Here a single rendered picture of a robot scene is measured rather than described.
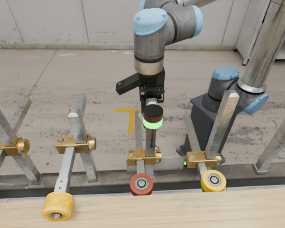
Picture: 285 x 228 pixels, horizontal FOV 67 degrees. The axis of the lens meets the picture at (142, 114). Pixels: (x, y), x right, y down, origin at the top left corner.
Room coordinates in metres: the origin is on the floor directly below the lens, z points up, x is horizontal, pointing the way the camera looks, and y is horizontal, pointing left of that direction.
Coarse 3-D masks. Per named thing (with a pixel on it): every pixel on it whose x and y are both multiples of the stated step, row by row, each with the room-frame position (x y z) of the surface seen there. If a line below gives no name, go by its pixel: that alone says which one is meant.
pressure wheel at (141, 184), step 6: (138, 174) 0.40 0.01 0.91; (144, 174) 0.40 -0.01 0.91; (132, 180) 0.37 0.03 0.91; (138, 180) 0.37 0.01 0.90; (144, 180) 0.37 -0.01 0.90; (150, 180) 0.37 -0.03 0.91; (132, 186) 0.35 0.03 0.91; (138, 186) 0.35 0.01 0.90; (144, 186) 0.35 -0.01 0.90; (150, 186) 0.35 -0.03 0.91; (132, 192) 0.34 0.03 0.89; (138, 192) 0.33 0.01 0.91; (144, 192) 0.33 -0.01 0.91; (150, 192) 0.34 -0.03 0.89
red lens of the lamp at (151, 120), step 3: (162, 111) 0.46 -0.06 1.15; (144, 114) 0.45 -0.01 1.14; (162, 114) 0.45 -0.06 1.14; (144, 117) 0.45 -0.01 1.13; (147, 117) 0.44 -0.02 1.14; (150, 117) 0.44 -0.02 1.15; (153, 117) 0.44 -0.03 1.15; (156, 117) 0.44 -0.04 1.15; (159, 117) 0.44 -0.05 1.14; (162, 117) 0.46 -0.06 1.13; (147, 120) 0.44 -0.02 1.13; (150, 120) 0.44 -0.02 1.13; (153, 120) 0.44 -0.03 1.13; (156, 120) 0.44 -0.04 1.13; (159, 120) 0.44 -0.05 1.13
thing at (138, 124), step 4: (136, 112) 0.76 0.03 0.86; (140, 112) 0.76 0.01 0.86; (136, 116) 0.73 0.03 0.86; (136, 120) 0.71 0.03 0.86; (140, 120) 0.71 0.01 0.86; (136, 124) 0.68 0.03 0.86; (140, 124) 0.68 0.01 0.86; (136, 128) 0.65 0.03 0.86; (140, 128) 0.65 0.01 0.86; (136, 132) 0.63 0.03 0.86; (140, 132) 0.63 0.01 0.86; (136, 136) 0.61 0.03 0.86; (140, 136) 0.61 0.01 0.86; (136, 140) 0.59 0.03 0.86; (140, 140) 0.59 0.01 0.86; (136, 144) 0.56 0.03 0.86; (140, 144) 0.56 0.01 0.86; (136, 148) 0.54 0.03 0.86; (140, 160) 0.49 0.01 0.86; (140, 164) 0.47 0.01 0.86; (140, 168) 0.45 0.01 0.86; (140, 172) 0.43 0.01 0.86; (144, 172) 0.43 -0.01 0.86
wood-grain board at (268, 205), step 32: (224, 192) 0.33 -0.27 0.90; (256, 192) 0.33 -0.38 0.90; (0, 224) 0.23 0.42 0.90; (32, 224) 0.23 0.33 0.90; (64, 224) 0.23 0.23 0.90; (96, 224) 0.23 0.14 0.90; (128, 224) 0.23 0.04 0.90; (160, 224) 0.23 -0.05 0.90; (192, 224) 0.23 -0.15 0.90; (224, 224) 0.23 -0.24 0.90; (256, 224) 0.23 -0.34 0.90
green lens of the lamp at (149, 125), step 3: (144, 120) 0.45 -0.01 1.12; (144, 123) 0.45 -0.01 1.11; (147, 123) 0.44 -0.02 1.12; (150, 123) 0.44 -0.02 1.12; (153, 123) 0.44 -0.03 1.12; (156, 123) 0.44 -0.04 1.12; (159, 123) 0.44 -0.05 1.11; (147, 126) 0.44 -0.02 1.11; (150, 126) 0.44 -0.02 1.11; (153, 126) 0.44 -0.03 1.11; (156, 126) 0.44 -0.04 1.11; (159, 126) 0.44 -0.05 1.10
